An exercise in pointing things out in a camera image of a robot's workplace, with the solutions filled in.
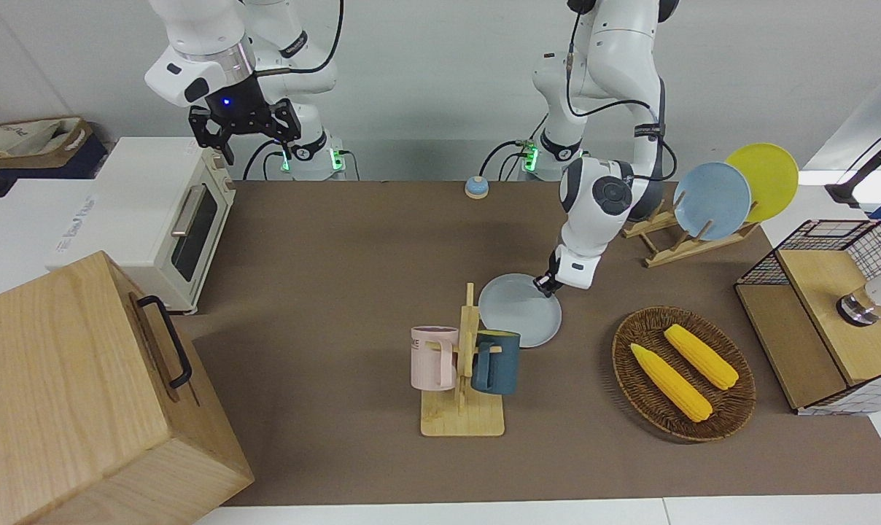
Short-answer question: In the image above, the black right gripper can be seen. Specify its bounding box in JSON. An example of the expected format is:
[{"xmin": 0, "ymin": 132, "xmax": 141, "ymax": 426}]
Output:
[{"xmin": 188, "ymin": 73, "xmax": 301, "ymax": 166}]

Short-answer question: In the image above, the gray round plate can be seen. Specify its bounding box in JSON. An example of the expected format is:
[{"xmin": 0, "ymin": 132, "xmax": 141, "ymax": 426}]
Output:
[{"xmin": 478, "ymin": 273, "xmax": 562, "ymax": 349}]

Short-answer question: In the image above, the silver toaster oven handle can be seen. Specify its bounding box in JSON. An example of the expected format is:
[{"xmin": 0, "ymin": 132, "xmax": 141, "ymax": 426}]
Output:
[{"xmin": 170, "ymin": 183, "xmax": 209, "ymax": 238}]

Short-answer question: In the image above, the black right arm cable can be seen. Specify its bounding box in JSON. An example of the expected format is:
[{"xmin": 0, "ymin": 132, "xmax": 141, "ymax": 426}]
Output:
[{"xmin": 254, "ymin": 0, "xmax": 346, "ymax": 78}]

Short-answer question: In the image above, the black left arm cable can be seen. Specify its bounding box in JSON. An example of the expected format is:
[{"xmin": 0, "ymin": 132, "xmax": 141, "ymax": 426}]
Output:
[{"xmin": 564, "ymin": 0, "xmax": 679, "ymax": 181}]

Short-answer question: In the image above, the white toaster oven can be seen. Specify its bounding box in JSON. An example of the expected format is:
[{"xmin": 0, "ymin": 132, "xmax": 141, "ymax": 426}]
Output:
[{"xmin": 53, "ymin": 136, "xmax": 237, "ymax": 316}]

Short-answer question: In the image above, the yellow plate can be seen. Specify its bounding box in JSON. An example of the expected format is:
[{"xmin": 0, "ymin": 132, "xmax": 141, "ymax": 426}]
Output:
[{"xmin": 724, "ymin": 142, "xmax": 800, "ymax": 224}]

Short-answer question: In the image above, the wire and wood shelf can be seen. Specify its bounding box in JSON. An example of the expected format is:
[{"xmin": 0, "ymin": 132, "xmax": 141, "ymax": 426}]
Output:
[{"xmin": 734, "ymin": 218, "xmax": 881, "ymax": 417}]

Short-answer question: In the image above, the wooden plate rack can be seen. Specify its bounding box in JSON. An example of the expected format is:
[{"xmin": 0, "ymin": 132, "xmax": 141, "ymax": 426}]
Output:
[{"xmin": 621, "ymin": 200, "xmax": 761, "ymax": 269}]

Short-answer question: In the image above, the yellow corn cob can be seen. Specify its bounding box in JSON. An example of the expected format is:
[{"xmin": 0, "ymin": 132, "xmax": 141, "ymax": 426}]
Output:
[
  {"xmin": 663, "ymin": 323, "xmax": 740, "ymax": 392},
  {"xmin": 629, "ymin": 342, "xmax": 714, "ymax": 424}
]

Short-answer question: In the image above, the wooden mug rack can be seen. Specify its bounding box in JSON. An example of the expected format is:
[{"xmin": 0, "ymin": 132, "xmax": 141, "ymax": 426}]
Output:
[{"xmin": 419, "ymin": 282, "xmax": 506, "ymax": 438}]

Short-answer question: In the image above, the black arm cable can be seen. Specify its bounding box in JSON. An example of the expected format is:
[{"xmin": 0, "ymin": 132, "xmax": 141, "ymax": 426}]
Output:
[
  {"xmin": 254, "ymin": 0, "xmax": 346, "ymax": 78},
  {"xmin": 564, "ymin": 0, "xmax": 679, "ymax": 181}
]

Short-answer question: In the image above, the black metal drawer handle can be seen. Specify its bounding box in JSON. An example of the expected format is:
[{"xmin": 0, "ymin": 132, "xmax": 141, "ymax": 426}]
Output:
[{"xmin": 136, "ymin": 295, "xmax": 193, "ymax": 390}]

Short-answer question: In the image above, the light blue plate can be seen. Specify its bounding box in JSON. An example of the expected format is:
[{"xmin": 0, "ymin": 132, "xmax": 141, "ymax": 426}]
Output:
[{"xmin": 672, "ymin": 161, "xmax": 753, "ymax": 242}]

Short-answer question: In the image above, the black base cable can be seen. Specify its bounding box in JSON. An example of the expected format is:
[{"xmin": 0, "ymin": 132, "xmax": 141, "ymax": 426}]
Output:
[
  {"xmin": 480, "ymin": 115, "xmax": 551, "ymax": 182},
  {"xmin": 241, "ymin": 141, "xmax": 290, "ymax": 182}
]

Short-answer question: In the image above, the light wooden drawer box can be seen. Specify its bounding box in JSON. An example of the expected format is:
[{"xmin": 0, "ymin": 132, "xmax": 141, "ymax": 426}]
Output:
[{"xmin": 0, "ymin": 251, "xmax": 256, "ymax": 525}]

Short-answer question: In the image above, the dark blue mug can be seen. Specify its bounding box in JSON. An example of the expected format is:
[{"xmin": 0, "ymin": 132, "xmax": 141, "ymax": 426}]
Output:
[{"xmin": 470, "ymin": 329, "xmax": 522, "ymax": 397}]

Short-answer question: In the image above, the beige canvas bag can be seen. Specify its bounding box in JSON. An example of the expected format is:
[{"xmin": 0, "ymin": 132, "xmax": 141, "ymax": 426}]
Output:
[{"xmin": 0, "ymin": 116, "xmax": 96, "ymax": 173}]

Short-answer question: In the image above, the brown table mat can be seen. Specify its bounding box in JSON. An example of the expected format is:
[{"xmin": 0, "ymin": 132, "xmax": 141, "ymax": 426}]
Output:
[{"xmin": 176, "ymin": 179, "xmax": 881, "ymax": 507}]

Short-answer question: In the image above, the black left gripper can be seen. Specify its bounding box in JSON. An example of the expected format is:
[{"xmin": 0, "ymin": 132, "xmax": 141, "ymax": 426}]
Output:
[{"xmin": 532, "ymin": 250, "xmax": 560, "ymax": 298}]

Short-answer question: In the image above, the dark blue storage box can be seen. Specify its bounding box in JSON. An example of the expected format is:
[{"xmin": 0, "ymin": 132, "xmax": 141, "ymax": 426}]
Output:
[{"xmin": 0, "ymin": 134, "xmax": 110, "ymax": 200}]

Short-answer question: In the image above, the brown wicker basket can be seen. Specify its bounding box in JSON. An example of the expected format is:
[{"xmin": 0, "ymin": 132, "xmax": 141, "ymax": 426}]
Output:
[{"xmin": 611, "ymin": 306, "xmax": 757, "ymax": 444}]

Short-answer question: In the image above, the pink mug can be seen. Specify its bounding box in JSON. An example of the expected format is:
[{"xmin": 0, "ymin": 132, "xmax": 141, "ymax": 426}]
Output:
[{"xmin": 410, "ymin": 325, "xmax": 460, "ymax": 392}]

